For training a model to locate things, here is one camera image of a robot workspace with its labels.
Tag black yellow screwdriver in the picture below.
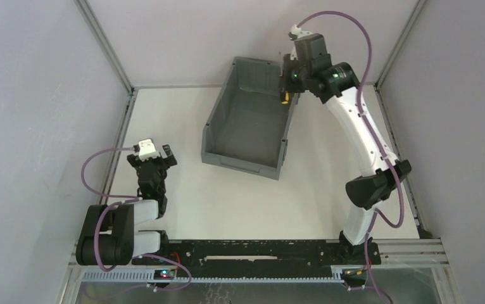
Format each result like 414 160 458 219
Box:
279 53 290 105

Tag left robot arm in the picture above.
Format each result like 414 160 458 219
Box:
75 139 177 272

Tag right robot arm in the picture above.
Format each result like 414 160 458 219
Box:
279 54 412 255

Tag grey plastic storage bin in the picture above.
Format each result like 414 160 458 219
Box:
201 57 299 180

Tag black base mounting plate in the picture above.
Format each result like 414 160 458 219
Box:
157 239 381 276

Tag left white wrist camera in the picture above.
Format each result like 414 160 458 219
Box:
134 138 160 161

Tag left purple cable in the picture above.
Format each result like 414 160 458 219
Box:
80 145 192 293

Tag purple cable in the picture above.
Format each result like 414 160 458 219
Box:
297 11 405 303
80 145 192 293

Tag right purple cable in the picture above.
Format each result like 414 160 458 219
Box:
297 11 405 303

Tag grey slotted cable duct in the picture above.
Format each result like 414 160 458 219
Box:
82 269 344 283

